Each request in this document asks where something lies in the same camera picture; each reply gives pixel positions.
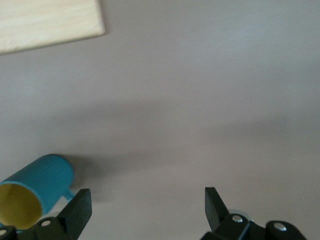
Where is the teal cup with handle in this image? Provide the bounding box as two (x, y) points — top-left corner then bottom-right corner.
(0, 153), (76, 231)

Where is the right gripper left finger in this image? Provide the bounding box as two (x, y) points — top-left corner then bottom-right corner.
(0, 188), (93, 240)

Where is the wooden cutting board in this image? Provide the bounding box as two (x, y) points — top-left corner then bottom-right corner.
(0, 0), (106, 55)

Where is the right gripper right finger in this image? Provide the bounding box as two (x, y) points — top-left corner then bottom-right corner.
(199, 186), (308, 240)

